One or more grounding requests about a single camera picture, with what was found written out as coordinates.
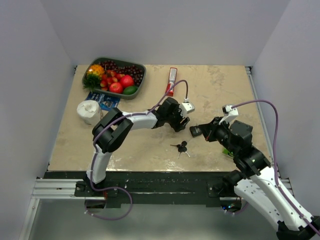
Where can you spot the red apple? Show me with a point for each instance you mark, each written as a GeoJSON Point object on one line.
{"type": "Point", "coordinates": [116, 87]}
{"type": "Point", "coordinates": [126, 81]}

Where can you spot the dark grape bunch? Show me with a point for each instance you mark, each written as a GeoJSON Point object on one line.
{"type": "Point", "coordinates": [118, 69]}

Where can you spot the black key bunch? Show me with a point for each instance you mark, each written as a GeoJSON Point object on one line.
{"type": "Point", "coordinates": [181, 148]}

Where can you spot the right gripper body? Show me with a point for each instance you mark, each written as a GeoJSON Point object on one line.
{"type": "Point", "coordinates": [217, 132]}

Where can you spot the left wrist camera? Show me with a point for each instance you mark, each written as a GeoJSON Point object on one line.
{"type": "Point", "coordinates": [186, 107]}

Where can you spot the black base frame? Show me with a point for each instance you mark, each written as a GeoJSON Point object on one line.
{"type": "Point", "coordinates": [152, 188]}

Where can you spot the green avocado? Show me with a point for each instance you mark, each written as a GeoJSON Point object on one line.
{"type": "Point", "coordinates": [130, 90]}

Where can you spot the black padlock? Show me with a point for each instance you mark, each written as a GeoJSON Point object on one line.
{"type": "Point", "coordinates": [195, 131]}

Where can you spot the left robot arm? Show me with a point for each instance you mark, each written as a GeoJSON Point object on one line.
{"type": "Point", "coordinates": [110, 132]}

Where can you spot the green fruit tray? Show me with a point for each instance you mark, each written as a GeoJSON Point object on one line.
{"type": "Point", "coordinates": [103, 88]}

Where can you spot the red toothpaste box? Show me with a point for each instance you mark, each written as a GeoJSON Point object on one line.
{"type": "Point", "coordinates": [171, 81]}

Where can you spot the blue card package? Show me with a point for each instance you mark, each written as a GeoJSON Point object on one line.
{"type": "Point", "coordinates": [105, 102]}

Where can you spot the green black box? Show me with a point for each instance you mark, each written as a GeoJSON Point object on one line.
{"type": "Point", "coordinates": [228, 153]}

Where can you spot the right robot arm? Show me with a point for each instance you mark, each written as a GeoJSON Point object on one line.
{"type": "Point", "coordinates": [256, 181]}

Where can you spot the white tissue roll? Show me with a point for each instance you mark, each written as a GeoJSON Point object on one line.
{"type": "Point", "coordinates": [90, 112]}

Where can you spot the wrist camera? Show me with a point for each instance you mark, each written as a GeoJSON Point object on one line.
{"type": "Point", "coordinates": [230, 114]}
{"type": "Point", "coordinates": [186, 107]}

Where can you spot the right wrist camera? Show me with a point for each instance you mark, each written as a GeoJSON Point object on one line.
{"type": "Point", "coordinates": [230, 114]}

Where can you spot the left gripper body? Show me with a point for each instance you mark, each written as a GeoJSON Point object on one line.
{"type": "Point", "coordinates": [177, 118]}

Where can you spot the orange pineapple toy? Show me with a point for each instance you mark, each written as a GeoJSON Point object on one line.
{"type": "Point", "coordinates": [93, 77]}

